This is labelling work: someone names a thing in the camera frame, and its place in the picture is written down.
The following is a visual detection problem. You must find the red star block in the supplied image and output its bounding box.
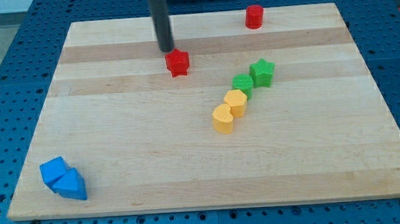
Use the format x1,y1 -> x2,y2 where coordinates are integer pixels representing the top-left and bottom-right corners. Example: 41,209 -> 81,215
164,48 -> 190,77

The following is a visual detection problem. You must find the yellow heart block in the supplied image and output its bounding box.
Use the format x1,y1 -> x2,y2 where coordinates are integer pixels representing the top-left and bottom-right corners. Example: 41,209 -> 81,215
212,104 -> 234,134

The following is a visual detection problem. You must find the green star block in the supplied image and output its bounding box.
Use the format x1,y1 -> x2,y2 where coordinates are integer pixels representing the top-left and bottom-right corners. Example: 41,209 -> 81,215
249,59 -> 275,88

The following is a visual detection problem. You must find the yellow pentagon block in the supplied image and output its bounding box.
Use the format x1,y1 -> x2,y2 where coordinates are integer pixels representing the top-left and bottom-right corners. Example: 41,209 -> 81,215
223,89 -> 247,118

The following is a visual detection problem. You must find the green cylinder block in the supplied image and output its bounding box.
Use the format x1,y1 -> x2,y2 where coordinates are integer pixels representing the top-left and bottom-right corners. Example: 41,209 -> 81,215
232,74 -> 253,101

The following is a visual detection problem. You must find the wooden board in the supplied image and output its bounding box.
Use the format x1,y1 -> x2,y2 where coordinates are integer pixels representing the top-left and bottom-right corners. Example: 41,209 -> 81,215
8,3 -> 400,221

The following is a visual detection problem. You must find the red cylinder block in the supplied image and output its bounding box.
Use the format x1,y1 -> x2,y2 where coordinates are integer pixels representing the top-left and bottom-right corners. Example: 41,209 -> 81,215
245,5 -> 264,29

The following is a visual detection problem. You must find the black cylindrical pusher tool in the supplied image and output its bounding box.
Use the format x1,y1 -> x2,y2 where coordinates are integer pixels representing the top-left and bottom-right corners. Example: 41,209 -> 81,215
147,0 -> 175,53

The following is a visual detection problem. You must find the blue triangle block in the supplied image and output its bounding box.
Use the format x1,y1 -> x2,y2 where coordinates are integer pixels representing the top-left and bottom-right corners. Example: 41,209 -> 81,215
52,168 -> 87,201

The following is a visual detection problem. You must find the blue cube block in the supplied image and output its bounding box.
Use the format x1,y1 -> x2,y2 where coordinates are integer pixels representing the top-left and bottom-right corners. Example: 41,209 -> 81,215
39,156 -> 70,193

